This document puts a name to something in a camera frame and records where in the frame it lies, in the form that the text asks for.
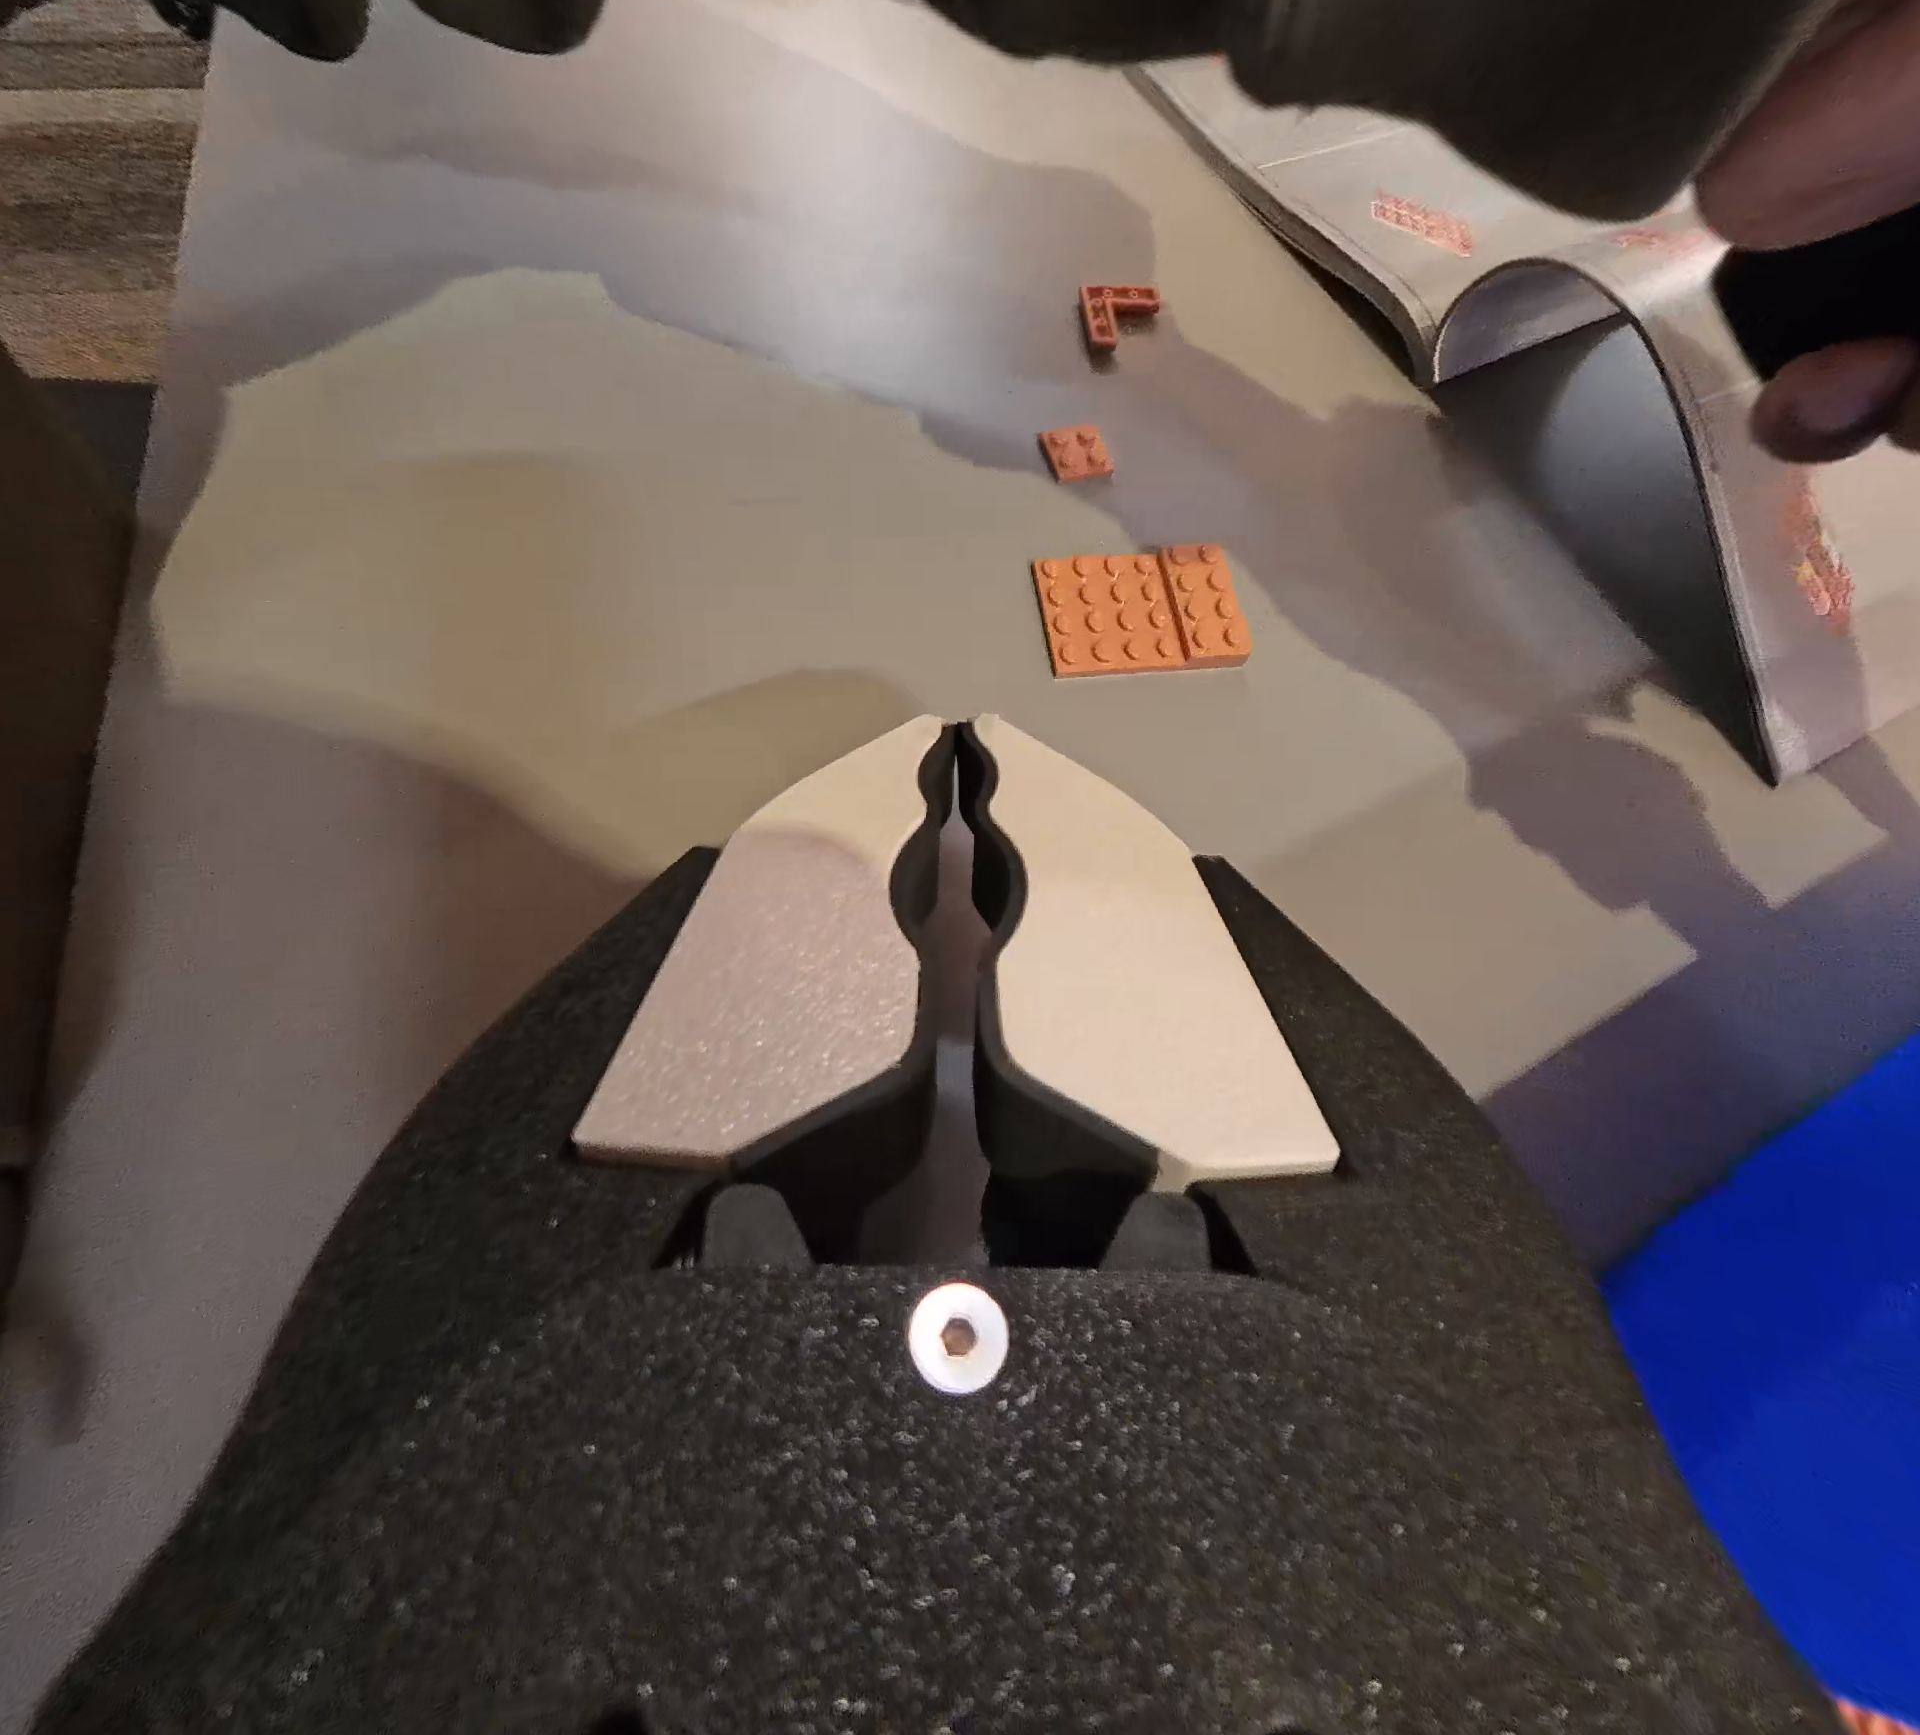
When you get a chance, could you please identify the brown lego plate assembly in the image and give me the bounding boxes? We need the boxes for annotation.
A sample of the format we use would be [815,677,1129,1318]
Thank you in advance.
[1030,541,1257,681]

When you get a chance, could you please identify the person's left hand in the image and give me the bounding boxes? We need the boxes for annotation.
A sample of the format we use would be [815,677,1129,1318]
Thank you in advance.
[1692,0,1920,465]

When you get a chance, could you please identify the lego instruction booklet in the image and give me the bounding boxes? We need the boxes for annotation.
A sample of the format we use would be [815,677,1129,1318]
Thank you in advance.
[1125,55,1920,783]

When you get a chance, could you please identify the blue plastic bin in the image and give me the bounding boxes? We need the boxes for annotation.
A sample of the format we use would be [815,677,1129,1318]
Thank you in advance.
[1595,1027,1920,1728]

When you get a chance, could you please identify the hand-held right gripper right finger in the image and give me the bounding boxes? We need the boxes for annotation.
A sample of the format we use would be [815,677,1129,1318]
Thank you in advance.
[961,711,1345,1187]

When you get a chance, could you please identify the dark brown furniture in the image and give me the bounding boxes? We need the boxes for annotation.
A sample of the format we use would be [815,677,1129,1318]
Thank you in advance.
[0,339,140,1316]

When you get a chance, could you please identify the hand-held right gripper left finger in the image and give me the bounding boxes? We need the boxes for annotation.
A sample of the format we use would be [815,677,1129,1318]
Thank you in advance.
[570,715,963,1175]

